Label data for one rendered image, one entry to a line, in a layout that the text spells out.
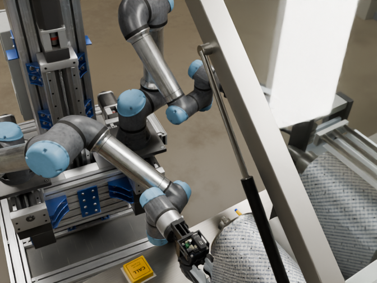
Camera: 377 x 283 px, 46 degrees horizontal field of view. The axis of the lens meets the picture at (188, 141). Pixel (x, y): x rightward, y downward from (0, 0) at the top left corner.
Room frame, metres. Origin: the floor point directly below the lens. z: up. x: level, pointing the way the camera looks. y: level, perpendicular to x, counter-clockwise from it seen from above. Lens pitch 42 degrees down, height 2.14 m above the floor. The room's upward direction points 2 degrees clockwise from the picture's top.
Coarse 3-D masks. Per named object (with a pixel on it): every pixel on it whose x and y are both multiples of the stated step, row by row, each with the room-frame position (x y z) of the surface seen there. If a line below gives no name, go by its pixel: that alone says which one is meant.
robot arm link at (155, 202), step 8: (144, 192) 0.87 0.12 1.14; (152, 192) 0.87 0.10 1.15; (160, 192) 0.87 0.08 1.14; (144, 200) 0.85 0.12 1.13; (152, 200) 0.84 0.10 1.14; (160, 200) 0.83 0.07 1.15; (168, 200) 0.85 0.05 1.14; (144, 208) 0.83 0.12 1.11; (152, 208) 0.81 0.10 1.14; (160, 208) 0.81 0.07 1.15; (168, 208) 0.81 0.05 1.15; (152, 216) 0.80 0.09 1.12; (152, 224) 0.81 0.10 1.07
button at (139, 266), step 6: (138, 258) 0.78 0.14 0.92; (144, 258) 0.79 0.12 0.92; (126, 264) 0.76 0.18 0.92; (132, 264) 0.76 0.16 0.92; (138, 264) 0.76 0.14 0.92; (144, 264) 0.76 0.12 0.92; (126, 270) 0.74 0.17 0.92; (132, 270) 0.74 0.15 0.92; (138, 270) 0.74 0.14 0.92; (144, 270) 0.74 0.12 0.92; (150, 270) 0.74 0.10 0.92; (132, 276) 0.72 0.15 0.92; (138, 276) 0.72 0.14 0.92; (144, 276) 0.72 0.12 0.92; (150, 276) 0.73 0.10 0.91; (132, 282) 0.70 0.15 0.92; (138, 282) 0.71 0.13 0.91
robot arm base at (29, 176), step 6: (6, 174) 1.18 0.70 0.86; (12, 174) 1.17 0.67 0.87; (18, 174) 1.17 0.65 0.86; (24, 174) 1.18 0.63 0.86; (30, 174) 1.20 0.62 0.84; (0, 180) 1.18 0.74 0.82; (6, 180) 1.16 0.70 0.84; (12, 180) 1.16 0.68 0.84; (18, 180) 1.16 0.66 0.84; (24, 180) 1.17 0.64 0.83
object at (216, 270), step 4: (216, 264) 0.60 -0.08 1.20; (216, 268) 0.60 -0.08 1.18; (220, 268) 0.59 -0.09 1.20; (212, 272) 0.61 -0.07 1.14; (216, 272) 0.60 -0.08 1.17; (220, 272) 0.58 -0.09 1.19; (212, 276) 0.61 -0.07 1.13; (216, 276) 0.60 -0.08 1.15; (220, 276) 0.58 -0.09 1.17; (224, 276) 0.57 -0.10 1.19; (212, 280) 0.61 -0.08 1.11; (216, 280) 0.59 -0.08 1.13; (220, 280) 0.58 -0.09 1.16; (224, 280) 0.57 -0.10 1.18; (228, 280) 0.56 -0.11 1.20
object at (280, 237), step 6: (270, 222) 0.70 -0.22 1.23; (276, 222) 0.71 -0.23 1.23; (276, 228) 0.69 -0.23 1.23; (282, 228) 0.69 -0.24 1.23; (276, 234) 0.67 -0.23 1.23; (282, 234) 0.67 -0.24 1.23; (276, 240) 0.66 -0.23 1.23; (282, 240) 0.65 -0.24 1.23; (282, 246) 0.64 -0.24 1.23; (288, 246) 0.64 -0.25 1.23; (288, 252) 0.62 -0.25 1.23; (294, 258) 0.61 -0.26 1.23
